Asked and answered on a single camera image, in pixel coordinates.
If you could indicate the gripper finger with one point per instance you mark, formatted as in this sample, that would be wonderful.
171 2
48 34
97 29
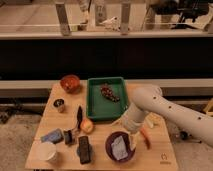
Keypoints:
133 141

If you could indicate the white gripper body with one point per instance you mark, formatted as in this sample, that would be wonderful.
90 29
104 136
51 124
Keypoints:
130 125

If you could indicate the grey towel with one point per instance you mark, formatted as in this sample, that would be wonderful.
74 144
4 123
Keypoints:
119 148

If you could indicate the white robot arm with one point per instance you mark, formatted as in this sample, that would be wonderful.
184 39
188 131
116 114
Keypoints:
149 99

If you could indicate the purple bowl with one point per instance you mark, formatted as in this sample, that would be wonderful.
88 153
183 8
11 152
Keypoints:
108 148

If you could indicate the orange bowl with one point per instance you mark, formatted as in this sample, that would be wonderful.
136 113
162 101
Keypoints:
70 83

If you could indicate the orange carrot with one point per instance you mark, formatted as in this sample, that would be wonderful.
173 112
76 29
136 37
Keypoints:
146 138

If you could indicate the banana piece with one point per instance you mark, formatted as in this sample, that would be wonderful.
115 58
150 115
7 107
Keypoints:
150 122

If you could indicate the green plastic tray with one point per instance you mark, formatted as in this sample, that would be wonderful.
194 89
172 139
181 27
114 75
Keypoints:
99 108

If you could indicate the peach apple fruit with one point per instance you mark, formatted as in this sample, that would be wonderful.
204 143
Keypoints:
87 126

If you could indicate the dark eggplant utensil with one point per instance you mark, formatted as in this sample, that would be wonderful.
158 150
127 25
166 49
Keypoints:
79 117

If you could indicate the dark round coaster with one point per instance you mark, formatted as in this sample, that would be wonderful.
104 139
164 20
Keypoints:
83 151

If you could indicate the black brush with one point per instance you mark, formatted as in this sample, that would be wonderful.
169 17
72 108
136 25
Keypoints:
68 137

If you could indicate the blue sponge block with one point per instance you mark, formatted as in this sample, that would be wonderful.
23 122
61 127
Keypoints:
54 136

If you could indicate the small dark cup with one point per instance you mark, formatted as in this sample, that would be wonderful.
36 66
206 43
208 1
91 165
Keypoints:
59 104

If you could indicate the white paper cup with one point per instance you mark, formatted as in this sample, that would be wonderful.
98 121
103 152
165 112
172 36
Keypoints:
47 152

